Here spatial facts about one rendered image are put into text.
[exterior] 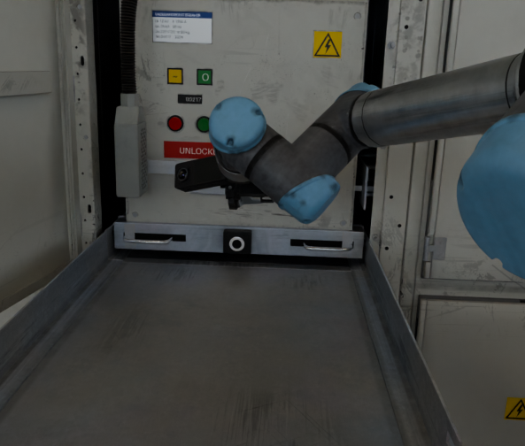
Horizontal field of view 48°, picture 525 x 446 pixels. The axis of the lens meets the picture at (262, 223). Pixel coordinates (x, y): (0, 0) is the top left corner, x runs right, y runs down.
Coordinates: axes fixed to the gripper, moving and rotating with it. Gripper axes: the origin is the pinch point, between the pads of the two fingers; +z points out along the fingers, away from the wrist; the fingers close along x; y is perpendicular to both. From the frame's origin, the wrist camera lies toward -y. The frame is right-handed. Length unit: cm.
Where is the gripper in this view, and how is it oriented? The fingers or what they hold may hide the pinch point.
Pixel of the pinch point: (235, 196)
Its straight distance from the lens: 111.3
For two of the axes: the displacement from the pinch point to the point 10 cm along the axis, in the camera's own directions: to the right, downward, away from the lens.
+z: 0.2, 2.4, 9.7
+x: 0.4, -9.7, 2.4
